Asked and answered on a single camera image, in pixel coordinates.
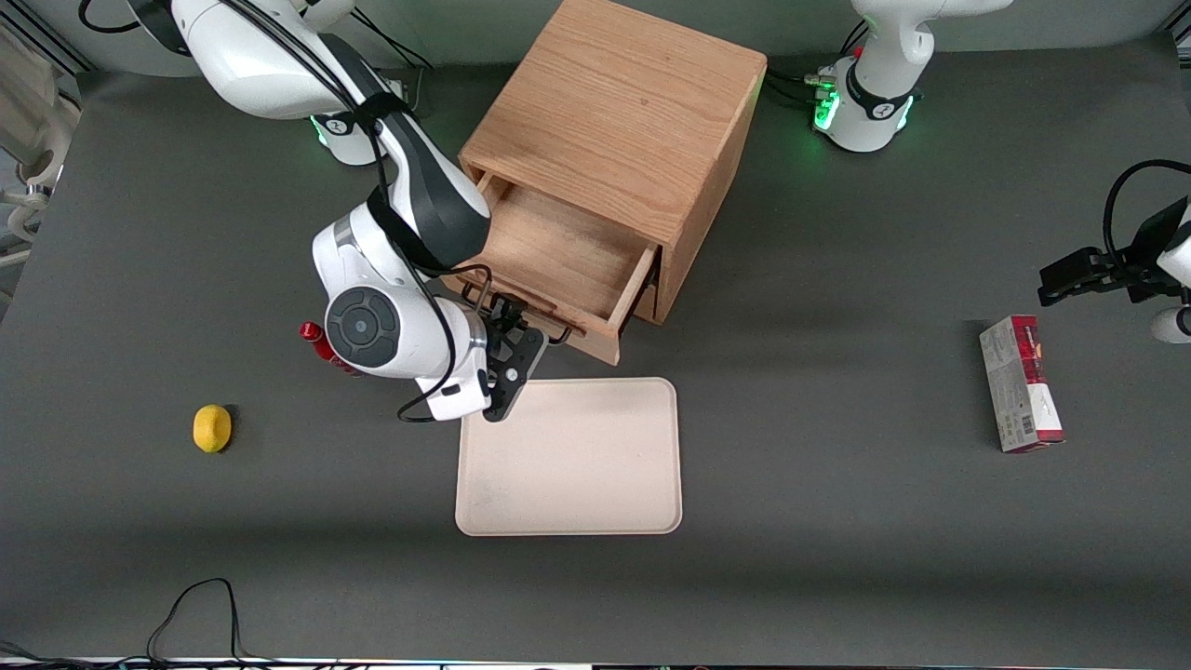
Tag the red grey carton box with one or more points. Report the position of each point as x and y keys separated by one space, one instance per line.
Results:
x=1019 y=386

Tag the wooden drawer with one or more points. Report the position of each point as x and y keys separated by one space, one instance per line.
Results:
x=558 y=251
x=649 y=303

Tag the red cola bottle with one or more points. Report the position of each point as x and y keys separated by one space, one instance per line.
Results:
x=310 y=332

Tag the dark grey right wrist camera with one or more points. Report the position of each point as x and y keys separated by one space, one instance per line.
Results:
x=516 y=372

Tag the aluminium frame rail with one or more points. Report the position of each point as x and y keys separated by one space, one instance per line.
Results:
x=65 y=51

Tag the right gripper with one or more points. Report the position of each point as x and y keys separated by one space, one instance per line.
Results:
x=503 y=323

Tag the white plastic equipment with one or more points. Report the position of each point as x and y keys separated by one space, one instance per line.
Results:
x=46 y=130

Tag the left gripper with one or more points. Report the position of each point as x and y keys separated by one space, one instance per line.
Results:
x=1141 y=260

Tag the yellow lemon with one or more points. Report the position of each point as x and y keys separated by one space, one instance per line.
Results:
x=212 y=428

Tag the wooden drawer cabinet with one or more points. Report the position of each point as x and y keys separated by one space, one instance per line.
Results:
x=633 y=112

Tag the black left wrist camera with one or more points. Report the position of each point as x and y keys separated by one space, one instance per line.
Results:
x=1152 y=265

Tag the cream plastic tray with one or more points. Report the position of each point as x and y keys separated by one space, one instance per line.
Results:
x=568 y=465

